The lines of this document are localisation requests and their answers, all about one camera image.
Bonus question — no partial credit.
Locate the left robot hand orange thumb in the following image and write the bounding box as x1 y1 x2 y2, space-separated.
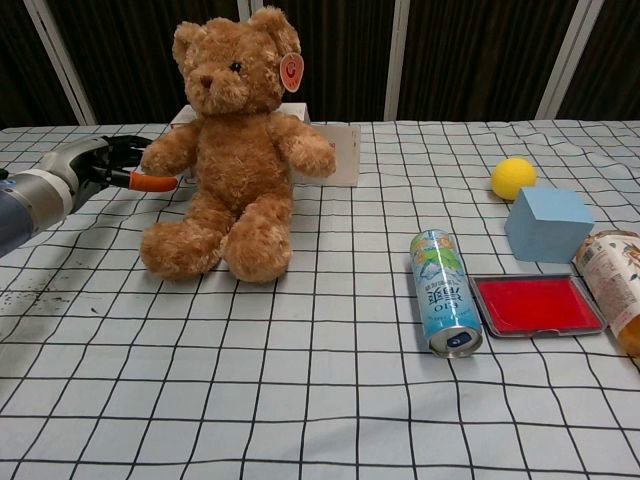
40 133 179 214

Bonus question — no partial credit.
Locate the brown plush teddy bear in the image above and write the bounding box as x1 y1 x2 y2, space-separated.
139 5 338 285

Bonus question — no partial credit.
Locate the white cardboard box red print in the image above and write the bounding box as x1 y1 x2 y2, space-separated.
172 123 362 188

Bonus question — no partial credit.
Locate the checkered white tablecloth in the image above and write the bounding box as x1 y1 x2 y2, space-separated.
0 118 640 480

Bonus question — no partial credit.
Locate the blue and green drink can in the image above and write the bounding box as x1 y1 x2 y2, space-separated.
409 228 484 360

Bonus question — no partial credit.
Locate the yellow foam ball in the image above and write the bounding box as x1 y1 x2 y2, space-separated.
490 157 538 202

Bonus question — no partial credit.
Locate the light blue cube block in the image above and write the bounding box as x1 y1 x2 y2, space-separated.
503 186 596 265

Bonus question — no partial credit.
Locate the red ink pad case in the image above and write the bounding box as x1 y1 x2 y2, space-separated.
469 273 608 340

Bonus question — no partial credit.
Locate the amber tea bottle floral label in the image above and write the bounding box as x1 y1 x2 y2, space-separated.
571 229 640 359

